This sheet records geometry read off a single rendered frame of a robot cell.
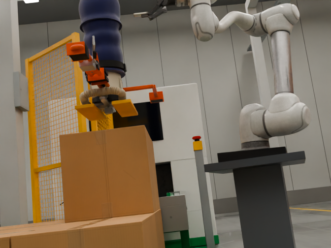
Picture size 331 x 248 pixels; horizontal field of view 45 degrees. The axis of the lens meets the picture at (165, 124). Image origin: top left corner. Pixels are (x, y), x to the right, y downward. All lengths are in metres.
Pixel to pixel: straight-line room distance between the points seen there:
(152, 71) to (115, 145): 10.11
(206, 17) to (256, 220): 1.06
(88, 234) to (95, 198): 0.61
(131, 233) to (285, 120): 1.18
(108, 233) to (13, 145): 2.30
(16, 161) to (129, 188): 1.74
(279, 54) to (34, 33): 11.01
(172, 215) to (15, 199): 1.43
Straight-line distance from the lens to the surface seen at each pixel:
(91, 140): 1.86
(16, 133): 3.44
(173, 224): 2.46
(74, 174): 1.86
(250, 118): 2.23
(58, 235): 1.27
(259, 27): 2.44
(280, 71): 2.27
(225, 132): 11.63
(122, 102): 2.03
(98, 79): 1.95
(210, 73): 11.99
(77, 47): 1.62
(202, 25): 1.96
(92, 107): 2.05
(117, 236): 1.23
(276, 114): 2.16
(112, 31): 2.27
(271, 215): 2.16
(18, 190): 3.39
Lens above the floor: 0.60
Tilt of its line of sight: 10 degrees up
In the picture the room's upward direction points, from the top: 7 degrees counter-clockwise
